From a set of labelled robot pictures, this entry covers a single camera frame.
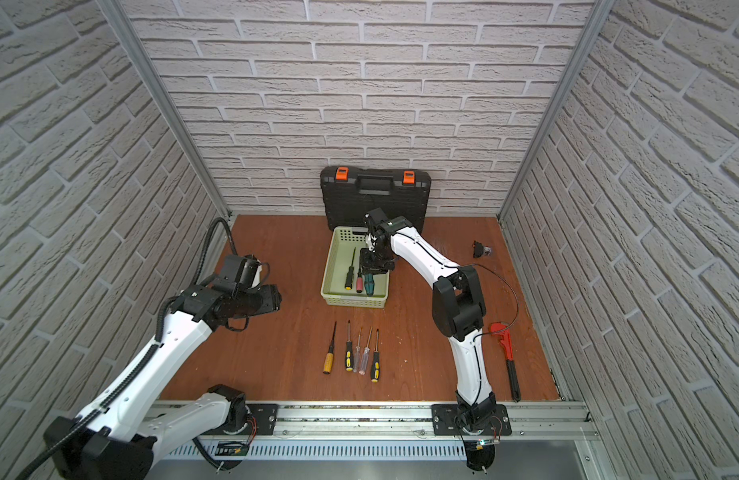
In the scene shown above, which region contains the green black handle screwdriver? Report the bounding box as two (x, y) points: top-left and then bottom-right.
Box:
(363, 274), (375, 296)

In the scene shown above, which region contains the black yellow screwdriver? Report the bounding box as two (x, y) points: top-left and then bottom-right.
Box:
(344, 321), (353, 372)
(371, 330), (381, 383)

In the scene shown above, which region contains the orange handle screwdriver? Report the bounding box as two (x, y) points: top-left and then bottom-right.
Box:
(322, 323), (337, 375)

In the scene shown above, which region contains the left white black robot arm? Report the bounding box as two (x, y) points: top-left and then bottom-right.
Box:
(44, 255), (281, 479)

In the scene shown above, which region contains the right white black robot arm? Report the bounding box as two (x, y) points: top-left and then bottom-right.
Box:
(360, 208), (497, 431)

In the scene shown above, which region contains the light green plastic bin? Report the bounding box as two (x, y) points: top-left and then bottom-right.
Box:
(320, 226), (389, 309)

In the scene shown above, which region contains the black plastic tool case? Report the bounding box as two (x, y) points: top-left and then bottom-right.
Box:
(319, 166), (431, 232)

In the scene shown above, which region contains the small black knob object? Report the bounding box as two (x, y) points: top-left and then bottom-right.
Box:
(473, 241), (493, 259)

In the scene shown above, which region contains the red pipe wrench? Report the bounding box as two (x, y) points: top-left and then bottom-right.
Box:
(489, 322), (521, 402)

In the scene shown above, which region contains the clear handle small screwdriver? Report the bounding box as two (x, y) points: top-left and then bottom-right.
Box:
(353, 328), (362, 373)

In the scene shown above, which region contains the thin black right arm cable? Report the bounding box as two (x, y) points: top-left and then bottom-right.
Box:
(470, 262), (521, 343)

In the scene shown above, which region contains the clear red handle screwdriver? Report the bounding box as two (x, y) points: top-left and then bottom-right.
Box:
(358, 332), (371, 375)

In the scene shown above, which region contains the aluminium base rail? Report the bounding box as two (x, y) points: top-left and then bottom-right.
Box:
(140, 399), (599, 443)

